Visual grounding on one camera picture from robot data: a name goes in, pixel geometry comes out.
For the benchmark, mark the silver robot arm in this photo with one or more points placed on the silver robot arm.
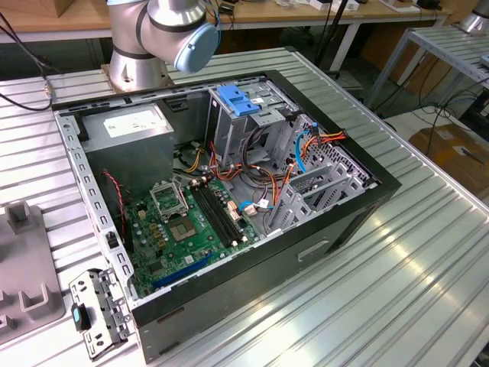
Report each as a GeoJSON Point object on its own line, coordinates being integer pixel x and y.
{"type": "Point", "coordinates": [130, 57]}

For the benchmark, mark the metal disk bay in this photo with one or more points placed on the metal disk bay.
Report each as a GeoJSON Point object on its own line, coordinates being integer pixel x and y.
{"type": "Point", "coordinates": [290, 206]}

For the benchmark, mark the black RAM slot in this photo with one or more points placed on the black RAM slot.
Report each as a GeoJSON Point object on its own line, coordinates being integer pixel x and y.
{"type": "Point", "coordinates": [224, 214]}
{"type": "Point", "coordinates": [214, 218]}

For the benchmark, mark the grey metal drive cage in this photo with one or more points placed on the grey metal drive cage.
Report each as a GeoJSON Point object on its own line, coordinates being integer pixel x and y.
{"type": "Point", "coordinates": [229, 130]}

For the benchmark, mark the thin metal locking lever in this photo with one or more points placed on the thin metal locking lever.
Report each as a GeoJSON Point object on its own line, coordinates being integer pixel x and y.
{"type": "Point", "coordinates": [183, 199]}

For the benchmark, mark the CPU socket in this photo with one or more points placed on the CPU socket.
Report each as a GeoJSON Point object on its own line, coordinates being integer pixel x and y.
{"type": "Point", "coordinates": [182, 229]}

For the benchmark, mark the blue plastic drive latch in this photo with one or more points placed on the blue plastic drive latch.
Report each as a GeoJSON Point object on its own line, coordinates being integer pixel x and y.
{"type": "Point", "coordinates": [235, 101]}

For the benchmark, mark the black PC case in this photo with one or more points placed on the black PC case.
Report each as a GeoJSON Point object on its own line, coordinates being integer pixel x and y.
{"type": "Point", "coordinates": [248, 283]}

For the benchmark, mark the green motherboard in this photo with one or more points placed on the green motherboard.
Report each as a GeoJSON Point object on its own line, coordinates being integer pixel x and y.
{"type": "Point", "coordinates": [179, 260]}

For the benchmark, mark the blue expansion slot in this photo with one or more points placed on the blue expansion slot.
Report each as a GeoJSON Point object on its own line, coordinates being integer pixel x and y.
{"type": "Point", "coordinates": [183, 271]}

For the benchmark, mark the grey power supply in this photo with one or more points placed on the grey power supply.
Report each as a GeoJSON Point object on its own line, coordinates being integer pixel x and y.
{"type": "Point", "coordinates": [130, 164]}

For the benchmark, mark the black case clip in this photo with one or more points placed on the black case clip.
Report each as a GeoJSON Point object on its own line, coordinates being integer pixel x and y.
{"type": "Point", "coordinates": [111, 240]}

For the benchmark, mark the wooden desk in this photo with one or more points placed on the wooden desk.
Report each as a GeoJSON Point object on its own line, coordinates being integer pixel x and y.
{"type": "Point", "coordinates": [275, 15]}

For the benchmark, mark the black tripod stand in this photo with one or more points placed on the black tripod stand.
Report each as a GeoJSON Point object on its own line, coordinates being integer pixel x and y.
{"type": "Point", "coordinates": [333, 34]}

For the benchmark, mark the small white box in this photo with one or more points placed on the small white box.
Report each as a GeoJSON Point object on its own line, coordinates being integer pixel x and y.
{"type": "Point", "coordinates": [324, 4]}

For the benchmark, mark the brown cardboard box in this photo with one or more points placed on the brown cardboard box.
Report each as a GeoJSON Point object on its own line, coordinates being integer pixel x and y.
{"type": "Point", "coordinates": [451, 153]}

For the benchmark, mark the black teal latch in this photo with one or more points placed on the black teal latch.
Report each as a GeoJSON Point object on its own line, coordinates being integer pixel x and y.
{"type": "Point", "coordinates": [78, 317]}

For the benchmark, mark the grey parts rack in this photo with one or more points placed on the grey parts rack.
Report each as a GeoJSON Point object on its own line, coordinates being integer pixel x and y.
{"type": "Point", "coordinates": [23, 260]}

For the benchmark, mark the metal slot bracket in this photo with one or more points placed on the metal slot bracket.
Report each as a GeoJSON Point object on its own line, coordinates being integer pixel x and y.
{"type": "Point", "coordinates": [111, 302]}

